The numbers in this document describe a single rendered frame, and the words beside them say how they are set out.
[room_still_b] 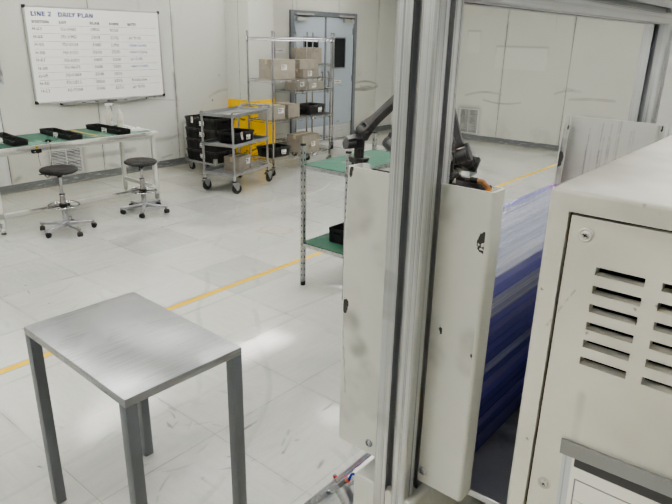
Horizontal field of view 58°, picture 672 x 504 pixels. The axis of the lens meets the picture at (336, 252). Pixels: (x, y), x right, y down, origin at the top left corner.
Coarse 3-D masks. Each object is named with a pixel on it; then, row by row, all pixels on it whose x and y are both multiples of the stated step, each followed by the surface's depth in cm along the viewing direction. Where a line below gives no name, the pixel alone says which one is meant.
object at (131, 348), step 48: (48, 336) 215; (96, 336) 216; (144, 336) 217; (192, 336) 218; (96, 384) 190; (144, 384) 187; (240, 384) 215; (48, 432) 236; (144, 432) 272; (240, 432) 221; (144, 480) 192; (240, 480) 228
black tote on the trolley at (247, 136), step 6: (222, 132) 736; (228, 132) 761; (234, 132) 772; (246, 132) 747; (252, 132) 759; (222, 138) 741; (228, 138) 737; (234, 138) 732; (240, 138) 740; (246, 138) 749; (252, 138) 762
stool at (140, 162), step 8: (128, 160) 629; (136, 160) 631; (144, 160) 632; (152, 160) 633; (144, 184) 643; (144, 192) 644; (152, 192) 638; (144, 200) 647; (160, 200) 672; (120, 208) 638; (144, 208) 635; (168, 208) 651; (144, 216) 630
